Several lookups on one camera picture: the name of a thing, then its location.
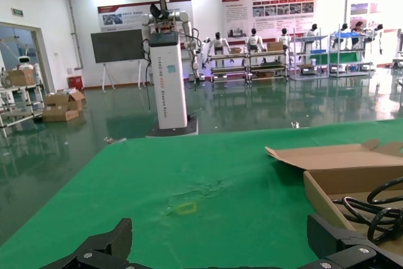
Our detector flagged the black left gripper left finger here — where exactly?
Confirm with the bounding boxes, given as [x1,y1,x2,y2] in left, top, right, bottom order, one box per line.
[40,217,140,269]

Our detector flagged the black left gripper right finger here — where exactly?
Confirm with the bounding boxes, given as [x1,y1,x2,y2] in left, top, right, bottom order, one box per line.
[307,214,403,269]

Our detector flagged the black power cable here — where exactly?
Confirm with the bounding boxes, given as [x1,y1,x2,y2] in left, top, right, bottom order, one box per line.
[332,176,403,245]

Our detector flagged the red box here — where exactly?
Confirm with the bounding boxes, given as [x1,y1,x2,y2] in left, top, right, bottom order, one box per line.
[67,76,85,91]

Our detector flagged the green tablecloth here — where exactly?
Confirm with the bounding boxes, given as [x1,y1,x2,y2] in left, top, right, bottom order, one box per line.
[0,119,403,269]

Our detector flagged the flat cardboard carton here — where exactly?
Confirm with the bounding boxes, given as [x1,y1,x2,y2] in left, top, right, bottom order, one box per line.
[42,107,80,123]

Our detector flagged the open cardboard carton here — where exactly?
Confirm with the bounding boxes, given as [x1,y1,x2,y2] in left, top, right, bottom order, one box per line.
[44,89,86,112]

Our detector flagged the closed brown cardboard carton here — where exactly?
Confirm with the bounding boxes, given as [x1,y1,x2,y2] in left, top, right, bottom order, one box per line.
[5,68,36,88]

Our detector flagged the white shelf rack blue bins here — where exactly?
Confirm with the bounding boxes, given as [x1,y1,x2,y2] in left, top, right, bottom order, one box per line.
[288,28,331,81]
[327,23,377,78]

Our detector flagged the grey roller rack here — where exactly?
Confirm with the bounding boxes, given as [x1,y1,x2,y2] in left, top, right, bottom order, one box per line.
[208,52,250,84]
[247,49,290,81]

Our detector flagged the small white blue-eyed robot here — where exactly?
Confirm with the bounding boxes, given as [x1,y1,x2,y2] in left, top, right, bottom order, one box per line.
[15,47,42,84]

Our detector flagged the dark display screen on stand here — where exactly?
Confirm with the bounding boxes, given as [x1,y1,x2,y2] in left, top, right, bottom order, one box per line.
[90,28,145,93]

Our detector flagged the grey framed glass doorway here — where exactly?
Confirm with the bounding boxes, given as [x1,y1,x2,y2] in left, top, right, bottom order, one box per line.
[0,21,55,93]

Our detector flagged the info board with grey photos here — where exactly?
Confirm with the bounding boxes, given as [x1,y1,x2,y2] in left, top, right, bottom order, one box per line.
[96,0,194,33]

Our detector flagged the info board with pink photos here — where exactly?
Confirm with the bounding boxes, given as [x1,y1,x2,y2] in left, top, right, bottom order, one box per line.
[345,0,403,32]

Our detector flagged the info board with orange tabs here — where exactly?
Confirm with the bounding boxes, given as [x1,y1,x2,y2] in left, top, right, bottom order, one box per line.
[220,0,319,39]

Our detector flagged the cardboard box with oval handle hole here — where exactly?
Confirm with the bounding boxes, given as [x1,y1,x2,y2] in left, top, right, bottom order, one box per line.
[265,139,403,253]

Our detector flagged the white pipe-frame workbench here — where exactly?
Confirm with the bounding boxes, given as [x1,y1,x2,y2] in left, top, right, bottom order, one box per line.
[0,82,45,130]

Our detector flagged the white wall pipe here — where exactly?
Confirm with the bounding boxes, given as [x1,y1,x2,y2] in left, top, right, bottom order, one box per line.
[64,0,84,70]

